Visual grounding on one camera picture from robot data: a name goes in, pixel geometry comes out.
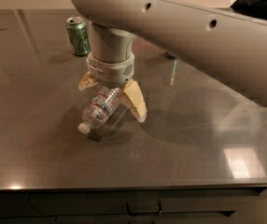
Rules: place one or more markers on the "clear plastic water bottle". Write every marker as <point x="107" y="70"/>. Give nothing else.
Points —
<point x="100" y="109"/>

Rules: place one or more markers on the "blue energy drink can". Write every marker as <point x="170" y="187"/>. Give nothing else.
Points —
<point x="169" y="55"/>

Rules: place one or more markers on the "black drawer handle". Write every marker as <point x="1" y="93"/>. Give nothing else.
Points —
<point x="144" y="208"/>

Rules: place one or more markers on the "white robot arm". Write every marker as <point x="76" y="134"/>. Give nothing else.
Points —
<point x="230" y="47"/>

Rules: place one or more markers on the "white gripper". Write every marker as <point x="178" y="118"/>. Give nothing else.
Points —
<point x="111" y="69"/>

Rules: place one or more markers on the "green soda can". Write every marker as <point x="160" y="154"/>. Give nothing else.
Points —
<point x="78" y="35"/>

